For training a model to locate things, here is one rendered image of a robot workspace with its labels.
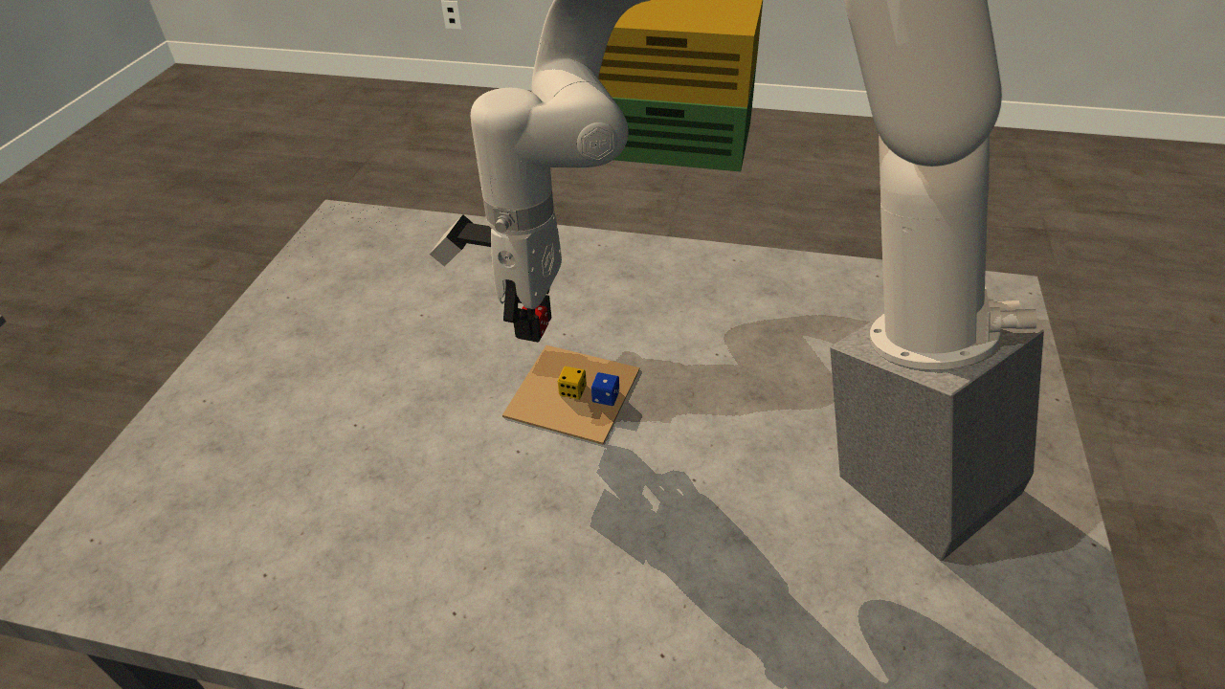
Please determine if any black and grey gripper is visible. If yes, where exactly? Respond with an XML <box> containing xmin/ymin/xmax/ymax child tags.
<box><xmin>486</xmin><ymin>211</ymin><xmax>562</xmax><ymax>343</ymax></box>

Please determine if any tan flat mat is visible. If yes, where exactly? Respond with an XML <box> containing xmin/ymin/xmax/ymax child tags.
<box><xmin>502</xmin><ymin>345</ymin><xmax>639</xmax><ymax>444</ymax></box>

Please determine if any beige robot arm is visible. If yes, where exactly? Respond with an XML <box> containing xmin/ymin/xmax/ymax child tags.
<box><xmin>470</xmin><ymin>0</ymin><xmax>1038</xmax><ymax>370</ymax></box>

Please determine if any red die with white pips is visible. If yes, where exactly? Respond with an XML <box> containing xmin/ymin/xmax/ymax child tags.
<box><xmin>535</xmin><ymin>305</ymin><xmax>548</xmax><ymax>337</ymax></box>

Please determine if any yellow die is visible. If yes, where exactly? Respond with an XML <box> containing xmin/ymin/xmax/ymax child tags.
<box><xmin>559</xmin><ymin>367</ymin><xmax>587</xmax><ymax>398</ymax></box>

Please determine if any dark blue die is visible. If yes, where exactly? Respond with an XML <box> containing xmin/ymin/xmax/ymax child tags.
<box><xmin>590</xmin><ymin>371</ymin><xmax>619</xmax><ymax>406</ymax></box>

